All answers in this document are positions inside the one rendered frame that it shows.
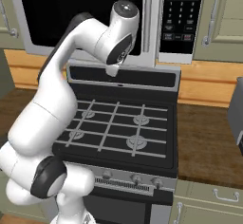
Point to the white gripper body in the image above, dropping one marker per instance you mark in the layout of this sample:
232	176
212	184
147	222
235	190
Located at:
112	70

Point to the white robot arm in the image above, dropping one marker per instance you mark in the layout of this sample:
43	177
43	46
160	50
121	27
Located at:
50	107

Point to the white microwave oven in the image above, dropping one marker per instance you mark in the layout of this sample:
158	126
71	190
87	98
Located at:
181	55

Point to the microwave door with black window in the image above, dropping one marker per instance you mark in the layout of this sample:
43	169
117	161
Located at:
63	12

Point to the black oven door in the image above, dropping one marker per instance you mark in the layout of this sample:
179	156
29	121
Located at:
120	209

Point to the black gas stove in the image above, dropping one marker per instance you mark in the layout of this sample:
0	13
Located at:
126	129

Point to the silver stove knob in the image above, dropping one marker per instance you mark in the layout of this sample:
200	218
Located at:
156	182
136	179
106	174

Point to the grey countertop appliance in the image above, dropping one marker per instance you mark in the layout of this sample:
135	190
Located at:
236	114

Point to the green drawer front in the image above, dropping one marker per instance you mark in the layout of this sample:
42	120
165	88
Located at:
196	194

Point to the green wall cupboard door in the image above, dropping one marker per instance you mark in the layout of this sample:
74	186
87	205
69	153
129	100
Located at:
8	42
229	19

